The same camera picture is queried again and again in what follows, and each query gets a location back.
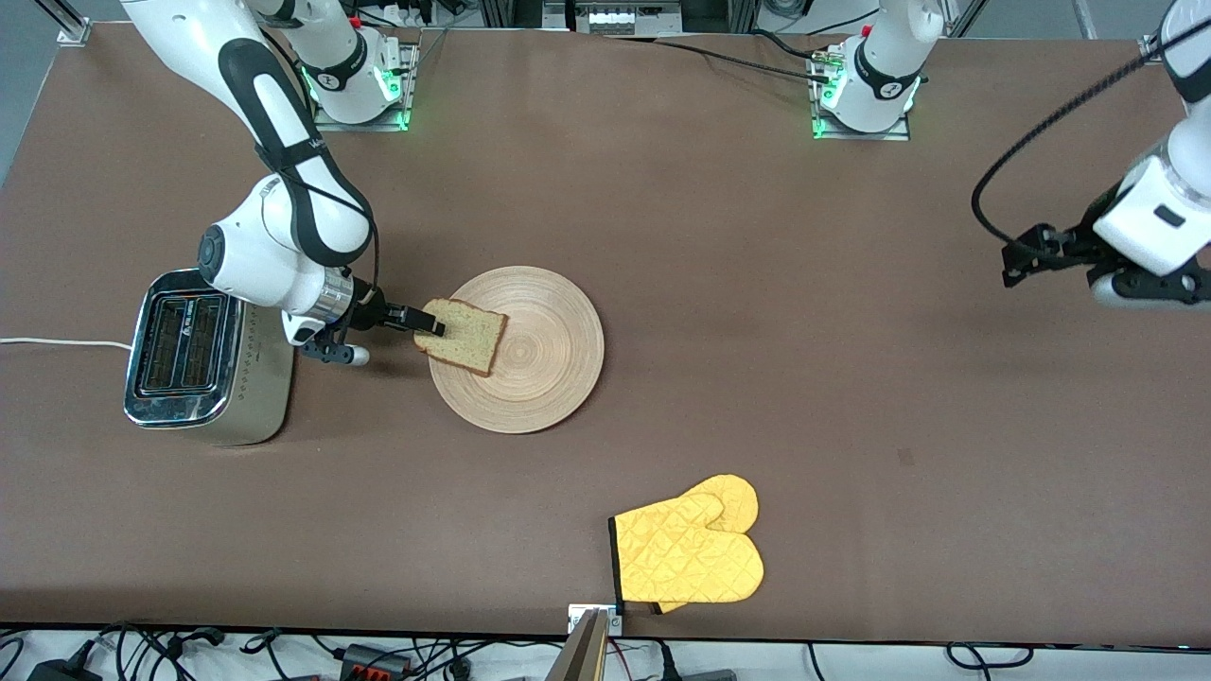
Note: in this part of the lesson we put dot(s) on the black box with orange connectors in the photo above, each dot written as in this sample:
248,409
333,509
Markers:
374,660

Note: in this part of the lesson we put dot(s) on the brown bread slice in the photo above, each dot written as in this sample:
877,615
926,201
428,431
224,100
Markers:
468,340

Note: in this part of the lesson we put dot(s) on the silver two-slot toaster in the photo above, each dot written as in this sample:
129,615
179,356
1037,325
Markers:
255,388

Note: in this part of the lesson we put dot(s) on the aluminium profile post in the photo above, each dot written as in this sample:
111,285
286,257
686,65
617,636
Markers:
579,657

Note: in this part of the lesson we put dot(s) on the round wooden plate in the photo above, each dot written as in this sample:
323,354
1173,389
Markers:
539,378

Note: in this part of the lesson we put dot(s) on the white power strip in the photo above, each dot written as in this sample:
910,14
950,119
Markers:
615,19

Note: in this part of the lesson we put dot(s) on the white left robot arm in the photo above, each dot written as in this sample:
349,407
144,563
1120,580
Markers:
885,57

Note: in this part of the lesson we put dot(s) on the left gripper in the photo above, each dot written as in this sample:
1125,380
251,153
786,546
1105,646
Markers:
1076,242

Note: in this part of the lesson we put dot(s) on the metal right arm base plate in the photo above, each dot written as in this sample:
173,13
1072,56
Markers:
411,90

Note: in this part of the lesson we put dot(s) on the metal table corner bracket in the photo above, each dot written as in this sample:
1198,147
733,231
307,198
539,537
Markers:
1156,49
74,36

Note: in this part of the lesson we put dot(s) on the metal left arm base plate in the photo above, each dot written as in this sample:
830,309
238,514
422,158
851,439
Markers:
861,136

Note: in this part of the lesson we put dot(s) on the yellow quilted oven mitt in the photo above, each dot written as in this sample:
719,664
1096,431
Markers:
681,558

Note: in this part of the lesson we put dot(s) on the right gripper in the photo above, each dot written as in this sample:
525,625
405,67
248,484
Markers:
367,308

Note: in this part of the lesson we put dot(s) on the black power adapter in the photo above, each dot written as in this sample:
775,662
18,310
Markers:
61,672

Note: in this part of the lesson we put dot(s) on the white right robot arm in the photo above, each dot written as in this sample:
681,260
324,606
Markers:
255,246

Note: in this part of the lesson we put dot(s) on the metal table edge bracket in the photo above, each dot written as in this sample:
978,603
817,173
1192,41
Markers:
579,617

